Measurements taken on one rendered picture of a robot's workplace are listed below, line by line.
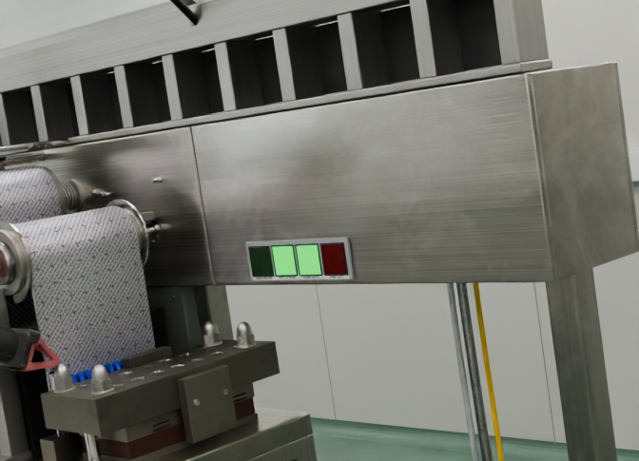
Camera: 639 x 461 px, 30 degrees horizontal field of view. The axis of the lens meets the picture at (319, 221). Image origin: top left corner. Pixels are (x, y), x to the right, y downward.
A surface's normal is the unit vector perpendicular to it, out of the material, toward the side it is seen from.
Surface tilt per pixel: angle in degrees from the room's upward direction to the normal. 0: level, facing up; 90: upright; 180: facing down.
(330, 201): 90
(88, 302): 90
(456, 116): 90
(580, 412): 90
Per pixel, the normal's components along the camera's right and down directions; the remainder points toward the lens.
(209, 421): 0.71, -0.04
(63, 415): -0.69, 0.16
